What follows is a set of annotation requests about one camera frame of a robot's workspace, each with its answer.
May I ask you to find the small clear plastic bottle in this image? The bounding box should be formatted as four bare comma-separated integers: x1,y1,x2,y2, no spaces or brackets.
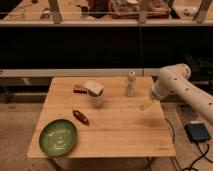
125,71,136,97

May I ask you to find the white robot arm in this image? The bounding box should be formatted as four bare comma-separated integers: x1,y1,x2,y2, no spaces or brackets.
149,64,213,125

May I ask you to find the white paper cup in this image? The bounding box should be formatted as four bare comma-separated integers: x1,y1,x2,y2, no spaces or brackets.
88,91,104,107

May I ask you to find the small red brown box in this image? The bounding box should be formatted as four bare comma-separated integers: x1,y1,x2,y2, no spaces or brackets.
73,85,87,94

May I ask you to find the wooden folding table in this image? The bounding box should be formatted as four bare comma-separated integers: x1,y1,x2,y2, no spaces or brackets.
27,77,175,159

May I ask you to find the red toy car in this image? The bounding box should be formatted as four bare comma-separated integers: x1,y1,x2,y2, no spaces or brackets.
72,110,89,125

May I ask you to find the green ceramic bowl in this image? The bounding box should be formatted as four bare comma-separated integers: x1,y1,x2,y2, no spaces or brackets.
39,119,77,157

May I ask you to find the brown tray on shelf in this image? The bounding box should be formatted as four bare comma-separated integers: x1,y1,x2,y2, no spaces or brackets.
108,0,169,19

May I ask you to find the black power box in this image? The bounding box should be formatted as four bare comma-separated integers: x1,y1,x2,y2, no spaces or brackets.
184,123,211,143

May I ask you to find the wooden shelf rack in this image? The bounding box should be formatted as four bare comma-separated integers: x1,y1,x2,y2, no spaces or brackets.
0,0,213,27

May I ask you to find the black floor cable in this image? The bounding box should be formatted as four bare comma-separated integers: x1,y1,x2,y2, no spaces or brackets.
165,117,213,171

